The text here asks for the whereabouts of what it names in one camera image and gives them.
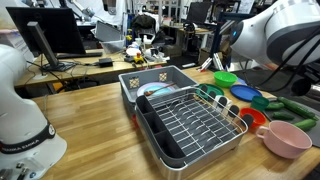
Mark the dark green cup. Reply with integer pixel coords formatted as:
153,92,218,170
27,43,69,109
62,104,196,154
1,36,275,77
250,95,270,112

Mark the small steel jug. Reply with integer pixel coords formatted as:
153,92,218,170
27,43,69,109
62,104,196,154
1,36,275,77
311,83,320,102

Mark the blue tape piece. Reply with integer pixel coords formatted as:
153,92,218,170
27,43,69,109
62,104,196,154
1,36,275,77
235,77,248,86

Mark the small dark green cucumber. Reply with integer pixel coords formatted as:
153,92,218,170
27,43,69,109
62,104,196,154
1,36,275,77
272,111,296,122

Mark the black keyboard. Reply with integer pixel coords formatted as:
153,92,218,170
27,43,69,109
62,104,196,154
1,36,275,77
56,51,104,60

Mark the black monitor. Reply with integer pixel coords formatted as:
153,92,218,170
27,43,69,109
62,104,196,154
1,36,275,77
6,6,87,69

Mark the pink bowl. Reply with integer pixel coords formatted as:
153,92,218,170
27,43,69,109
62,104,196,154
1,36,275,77
255,120,313,160

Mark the yellow toy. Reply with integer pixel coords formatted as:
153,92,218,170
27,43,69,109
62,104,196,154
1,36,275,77
133,52,145,65

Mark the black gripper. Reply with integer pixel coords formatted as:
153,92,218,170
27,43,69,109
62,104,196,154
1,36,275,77
290,78,313,98

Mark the dark jacket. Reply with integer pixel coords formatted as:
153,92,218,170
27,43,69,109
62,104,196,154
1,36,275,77
130,13,158,34

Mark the white cup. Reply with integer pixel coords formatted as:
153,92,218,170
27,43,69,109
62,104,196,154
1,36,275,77
212,94,234,113

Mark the medium green cucumber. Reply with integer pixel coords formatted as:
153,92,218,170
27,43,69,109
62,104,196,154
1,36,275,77
265,101,285,112

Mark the bright green bowl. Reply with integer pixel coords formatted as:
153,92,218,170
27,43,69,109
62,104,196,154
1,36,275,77
213,70,238,89

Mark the pale blue plate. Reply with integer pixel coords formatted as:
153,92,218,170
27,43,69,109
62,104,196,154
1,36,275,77
136,81,177,98

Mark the grey plastic bin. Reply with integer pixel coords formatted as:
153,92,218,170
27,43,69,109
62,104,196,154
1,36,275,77
118,65,200,118

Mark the orange bowl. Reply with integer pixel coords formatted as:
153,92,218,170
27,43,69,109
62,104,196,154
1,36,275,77
239,107,267,128

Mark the grey dish rack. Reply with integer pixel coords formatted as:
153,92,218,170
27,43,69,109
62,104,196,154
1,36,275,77
134,85,250,180

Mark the wooden side desk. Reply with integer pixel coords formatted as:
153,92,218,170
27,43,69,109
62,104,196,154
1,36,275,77
14,49,168,88

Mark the grey tablet screen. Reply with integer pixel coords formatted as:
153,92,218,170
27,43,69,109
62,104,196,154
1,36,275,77
94,20,123,43

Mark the white and black tool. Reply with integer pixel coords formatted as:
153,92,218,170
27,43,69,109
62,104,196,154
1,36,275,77
199,52,225,73

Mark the dark green plate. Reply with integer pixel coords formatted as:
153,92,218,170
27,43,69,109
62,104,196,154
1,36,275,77
195,83,225,101

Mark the wooden spoon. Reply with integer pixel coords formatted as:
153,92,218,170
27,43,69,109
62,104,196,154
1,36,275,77
143,82,177,97

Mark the large zucchini with stem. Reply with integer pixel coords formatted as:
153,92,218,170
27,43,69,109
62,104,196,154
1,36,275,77
277,96,319,122

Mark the black power brick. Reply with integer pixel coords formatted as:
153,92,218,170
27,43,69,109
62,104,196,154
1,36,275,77
98,57,114,68

